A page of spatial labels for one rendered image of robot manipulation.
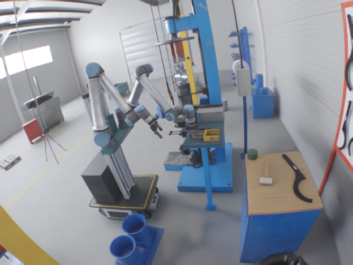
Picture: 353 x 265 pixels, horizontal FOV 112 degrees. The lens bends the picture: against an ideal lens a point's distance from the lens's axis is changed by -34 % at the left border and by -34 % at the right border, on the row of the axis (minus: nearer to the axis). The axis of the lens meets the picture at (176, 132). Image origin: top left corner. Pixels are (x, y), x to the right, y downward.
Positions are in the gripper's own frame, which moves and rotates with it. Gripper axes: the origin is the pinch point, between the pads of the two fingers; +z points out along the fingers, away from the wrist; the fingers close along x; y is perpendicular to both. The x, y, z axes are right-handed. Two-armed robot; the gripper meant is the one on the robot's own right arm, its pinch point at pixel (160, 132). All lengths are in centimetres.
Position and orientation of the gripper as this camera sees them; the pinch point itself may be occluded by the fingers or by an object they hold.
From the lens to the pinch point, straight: 174.7
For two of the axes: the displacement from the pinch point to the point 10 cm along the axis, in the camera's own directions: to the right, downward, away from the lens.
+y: -8.3, 5.0, 2.6
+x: 0.6, 5.4, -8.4
